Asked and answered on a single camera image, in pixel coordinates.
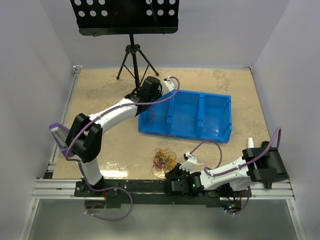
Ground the aluminium frame rail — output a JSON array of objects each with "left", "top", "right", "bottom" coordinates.
[{"left": 32, "top": 179, "right": 295, "bottom": 200}]

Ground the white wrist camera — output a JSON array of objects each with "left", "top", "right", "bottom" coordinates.
[
  {"left": 161, "top": 76, "right": 177, "bottom": 95},
  {"left": 180, "top": 151, "right": 198, "bottom": 172}
]

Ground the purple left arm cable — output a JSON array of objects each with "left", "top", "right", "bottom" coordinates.
[{"left": 64, "top": 76, "right": 181, "bottom": 193}]

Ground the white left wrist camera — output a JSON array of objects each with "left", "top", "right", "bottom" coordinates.
[{"left": 161, "top": 76, "right": 177, "bottom": 95}]

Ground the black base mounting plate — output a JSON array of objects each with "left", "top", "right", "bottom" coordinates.
[{"left": 74, "top": 179, "right": 252, "bottom": 211}]

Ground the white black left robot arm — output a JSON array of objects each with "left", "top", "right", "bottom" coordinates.
[{"left": 65, "top": 76, "right": 163, "bottom": 196}]

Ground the black music stand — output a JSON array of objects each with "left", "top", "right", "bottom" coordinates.
[{"left": 70, "top": 0, "right": 180, "bottom": 94}]

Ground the purple box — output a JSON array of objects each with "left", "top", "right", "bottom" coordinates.
[{"left": 49, "top": 123, "right": 74, "bottom": 158}]

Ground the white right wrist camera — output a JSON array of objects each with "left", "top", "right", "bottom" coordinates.
[{"left": 180, "top": 151, "right": 198, "bottom": 172}]

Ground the yellow cable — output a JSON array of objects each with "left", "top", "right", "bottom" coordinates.
[{"left": 158, "top": 149, "right": 179, "bottom": 169}]

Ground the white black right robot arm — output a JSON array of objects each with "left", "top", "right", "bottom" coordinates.
[{"left": 164, "top": 138, "right": 290, "bottom": 197}]

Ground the black microphone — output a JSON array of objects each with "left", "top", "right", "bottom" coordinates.
[{"left": 261, "top": 141, "right": 270, "bottom": 148}]

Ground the white microphone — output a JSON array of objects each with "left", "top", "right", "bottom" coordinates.
[{"left": 247, "top": 137, "right": 255, "bottom": 148}]

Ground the blue three-compartment plastic bin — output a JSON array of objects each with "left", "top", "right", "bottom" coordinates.
[{"left": 138, "top": 90, "right": 233, "bottom": 143}]

